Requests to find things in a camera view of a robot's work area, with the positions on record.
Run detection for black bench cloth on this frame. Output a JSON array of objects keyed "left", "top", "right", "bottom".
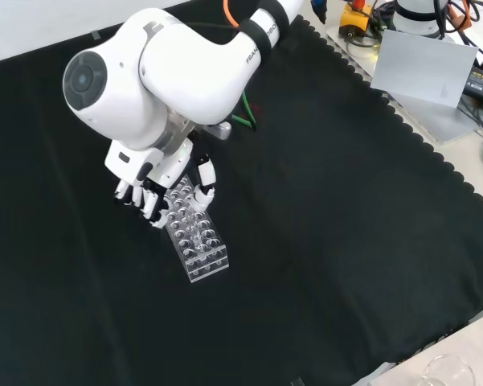
[{"left": 0, "top": 0, "right": 483, "bottom": 386}]

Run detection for yellow stop button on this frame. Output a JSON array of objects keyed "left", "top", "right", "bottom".
[{"left": 340, "top": 0, "right": 378, "bottom": 40}]

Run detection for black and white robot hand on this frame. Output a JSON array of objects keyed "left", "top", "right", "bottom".
[{"left": 104, "top": 139, "right": 218, "bottom": 230}]

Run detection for clear glass test tube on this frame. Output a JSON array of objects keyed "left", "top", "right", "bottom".
[{"left": 187, "top": 211, "right": 207, "bottom": 255}]

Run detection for black power adapter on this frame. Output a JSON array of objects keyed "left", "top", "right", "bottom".
[{"left": 461, "top": 66, "right": 483, "bottom": 107}]

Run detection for pale board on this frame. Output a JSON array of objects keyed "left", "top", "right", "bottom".
[{"left": 369, "top": 28, "right": 480, "bottom": 109}]

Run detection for silver wrist mount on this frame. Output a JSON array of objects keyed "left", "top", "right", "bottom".
[{"left": 204, "top": 121, "right": 233, "bottom": 142}]

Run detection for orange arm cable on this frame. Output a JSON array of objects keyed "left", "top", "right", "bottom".
[{"left": 223, "top": 0, "right": 243, "bottom": 30}]

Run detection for clear test tube rack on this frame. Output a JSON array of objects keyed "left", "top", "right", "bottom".
[{"left": 162, "top": 173, "right": 231, "bottom": 284}]

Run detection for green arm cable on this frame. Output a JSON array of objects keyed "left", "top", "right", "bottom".
[{"left": 231, "top": 90, "right": 260, "bottom": 132}]

